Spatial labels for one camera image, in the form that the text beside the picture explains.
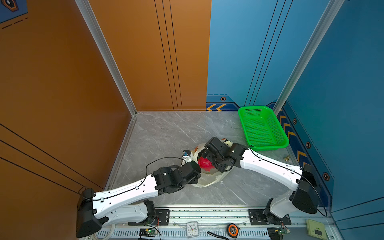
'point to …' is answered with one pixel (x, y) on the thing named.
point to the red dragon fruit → (205, 164)
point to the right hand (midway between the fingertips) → (204, 160)
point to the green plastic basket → (262, 128)
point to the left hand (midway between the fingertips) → (197, 171)
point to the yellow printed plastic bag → (211, 176)
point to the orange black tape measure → (233, 230)
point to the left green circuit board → (148, 232)
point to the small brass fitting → (286, 158)
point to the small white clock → (192, 229)
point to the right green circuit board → (276, 231)
